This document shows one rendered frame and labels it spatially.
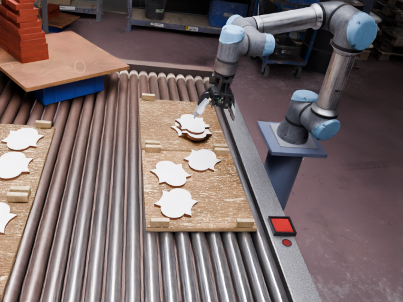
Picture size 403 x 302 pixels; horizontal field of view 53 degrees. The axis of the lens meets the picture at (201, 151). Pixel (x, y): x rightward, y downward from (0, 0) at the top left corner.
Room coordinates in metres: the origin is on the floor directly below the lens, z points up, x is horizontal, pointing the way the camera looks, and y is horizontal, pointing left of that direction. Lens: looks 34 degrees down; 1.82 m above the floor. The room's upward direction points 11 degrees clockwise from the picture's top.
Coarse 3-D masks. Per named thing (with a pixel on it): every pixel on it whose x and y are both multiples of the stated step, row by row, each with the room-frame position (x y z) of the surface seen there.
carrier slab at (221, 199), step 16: (144, 160) 1.20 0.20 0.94; (160, 160) 1.22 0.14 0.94; (176, 160) 1.24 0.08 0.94; (224, 160) 1.30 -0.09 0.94; (144, 176) 1.11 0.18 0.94; (192, 176) 1.16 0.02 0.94; (208, 176) 1.17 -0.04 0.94; (224, 176) 1.19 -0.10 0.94; (144, 192) 1.02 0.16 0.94; (160, 192) 1.04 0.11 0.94; (192, 192) 1.07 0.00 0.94; (208, 192) 1.08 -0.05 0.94; (224, 192) 1.10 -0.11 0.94; (240, 192) 1.12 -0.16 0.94; (160, 208) 0.96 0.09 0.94; (192, 208) 0.99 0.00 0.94; (208, 208) 1.01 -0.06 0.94; (224, 208) 1.02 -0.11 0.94; (240, 208) 1.04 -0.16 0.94; (176, 224) 0.90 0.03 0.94; (192, 224) 0.92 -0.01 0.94; (208, 224) 0.93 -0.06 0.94; (224, 224) 0.94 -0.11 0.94
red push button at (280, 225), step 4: (272, 220) 1.01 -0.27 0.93; (276, 220) 1.02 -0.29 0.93; (280, 220) 1.02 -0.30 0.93; (284, 220) 1.02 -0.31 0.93; (276, 224) 1.00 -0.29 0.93; (280, 224) 1.00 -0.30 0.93; (284, 224) 1.00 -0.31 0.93; (288, 224) 1.01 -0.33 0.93; (276, 228) 0.98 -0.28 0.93; (280, 228) 0.98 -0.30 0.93; (284, 228) 0.98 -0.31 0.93; (288, 228) 0.99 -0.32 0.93
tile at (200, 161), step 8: (192, 152) 1.29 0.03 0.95; (200, 152) 1.30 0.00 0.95; (208, 152) 1.31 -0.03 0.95; (184, 160) 1.24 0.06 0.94; (192, 160) 1.24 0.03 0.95; (200, 160) 1.25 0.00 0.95; (208, 160) 1.26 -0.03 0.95; (216, 160) 1.27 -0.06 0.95; (192, 168) 1.19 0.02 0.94; (200, 168) 1.20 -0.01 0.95; (208, 168) 1.21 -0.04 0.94
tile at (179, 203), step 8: (168, 192) 1.03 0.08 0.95; (176, 192) 1.04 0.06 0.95; (184, 192) 1.05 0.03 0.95; (160, 200) 0.99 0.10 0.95; (168, 200) 0.99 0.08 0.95; (176, 200) 1.00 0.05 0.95; (184, 200) 1.01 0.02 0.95; (192, 200) 1.01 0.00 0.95; (168, 208) 0.96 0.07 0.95; (176, 208) 0.96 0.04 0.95; (184, 208) 0.97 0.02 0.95; (168, 216) 0.92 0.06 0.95; (176, 216) 0.93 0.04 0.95
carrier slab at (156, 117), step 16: (144, 112) 1.55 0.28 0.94; (160, 112) 1.57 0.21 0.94; (176, 112) 1.60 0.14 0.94; (192, 112) 1.63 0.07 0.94; (208, 112) 1.66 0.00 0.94; (144, 128) 1.42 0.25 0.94; (160, 128) 1.44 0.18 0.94; (144, 144) 1.30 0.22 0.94; (160, 144) 1.32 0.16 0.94; (176, 144) 1.34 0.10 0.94; (192, 144) 1.36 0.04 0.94; (208, 144) 1.38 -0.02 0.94
